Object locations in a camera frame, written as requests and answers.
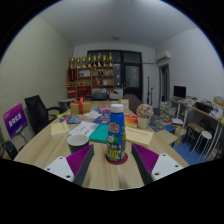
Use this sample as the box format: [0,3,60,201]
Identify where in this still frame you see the pink flowers in white pot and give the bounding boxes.
[135,103,155,130]

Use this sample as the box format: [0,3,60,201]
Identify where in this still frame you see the black-framed glass door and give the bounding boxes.
[87,49,144,102]

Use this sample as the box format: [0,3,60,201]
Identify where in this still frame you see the orange book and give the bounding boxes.
[123,114,139,128]

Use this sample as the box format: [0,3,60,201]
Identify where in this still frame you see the black mug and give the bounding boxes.
[66,134,90,155]

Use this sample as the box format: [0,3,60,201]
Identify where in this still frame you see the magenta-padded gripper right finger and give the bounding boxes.
[131,143,184,186]

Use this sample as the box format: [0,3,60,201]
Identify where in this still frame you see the white wall air conditioner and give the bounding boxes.
[155,50,172,64]

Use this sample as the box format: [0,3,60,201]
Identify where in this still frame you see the black chair back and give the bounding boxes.
[2,139,19,161]

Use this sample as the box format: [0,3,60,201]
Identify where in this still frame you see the pink box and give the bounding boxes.
[98,106,112,115]

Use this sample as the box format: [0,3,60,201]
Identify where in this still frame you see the teal book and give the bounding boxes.
[88,123,110,144]

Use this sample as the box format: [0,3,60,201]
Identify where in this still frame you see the white book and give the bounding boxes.
[68,120,100,138]

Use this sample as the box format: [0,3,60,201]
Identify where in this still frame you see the black office chair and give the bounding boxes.
[24,94,66,135]

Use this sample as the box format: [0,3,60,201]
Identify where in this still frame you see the blue white-capped drink bottle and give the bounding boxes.
[106,103,127,163]

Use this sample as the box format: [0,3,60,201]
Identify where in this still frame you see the tan paper envelope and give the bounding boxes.
[124,126,155,147]

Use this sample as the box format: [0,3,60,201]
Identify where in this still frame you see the purple sign board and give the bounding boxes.
[2,102,29,139]

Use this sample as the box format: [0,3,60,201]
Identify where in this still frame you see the black computer monitor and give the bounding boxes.
[173,85,187,99]

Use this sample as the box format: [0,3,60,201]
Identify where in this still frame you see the blue colourful book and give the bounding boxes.
[59,114,83,125]

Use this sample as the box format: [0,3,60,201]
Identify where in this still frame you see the pale paper stack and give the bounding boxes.
[83,109,103,121]

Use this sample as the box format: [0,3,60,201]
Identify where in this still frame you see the pile of books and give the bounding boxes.
[149,101,184,134]

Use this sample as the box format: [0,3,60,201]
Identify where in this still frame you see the flat round red coaster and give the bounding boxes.
[105,152,129,166]

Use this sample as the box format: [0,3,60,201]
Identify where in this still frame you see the tan standing card box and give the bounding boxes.
[119,98,130,115]

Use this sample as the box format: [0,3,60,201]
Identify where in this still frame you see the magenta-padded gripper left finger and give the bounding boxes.
[44,144,95,187]

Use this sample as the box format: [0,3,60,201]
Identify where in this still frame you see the yellow gift box red ribbon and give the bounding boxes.
[70,97,92,116]

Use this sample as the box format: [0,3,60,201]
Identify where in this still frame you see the white round stool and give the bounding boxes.
[194,130,213,155]

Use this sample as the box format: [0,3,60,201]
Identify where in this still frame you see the small round white table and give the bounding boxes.
[59,98,76,109]

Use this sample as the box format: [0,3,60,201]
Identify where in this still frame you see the wooden side desk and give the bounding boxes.
[170,98,224,158]

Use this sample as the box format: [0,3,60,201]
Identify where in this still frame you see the pale yellow notepad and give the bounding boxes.
[50,120,71,139]

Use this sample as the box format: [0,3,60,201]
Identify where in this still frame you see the wooden shelf unit with trophies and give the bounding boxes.
[65,52,115,99]

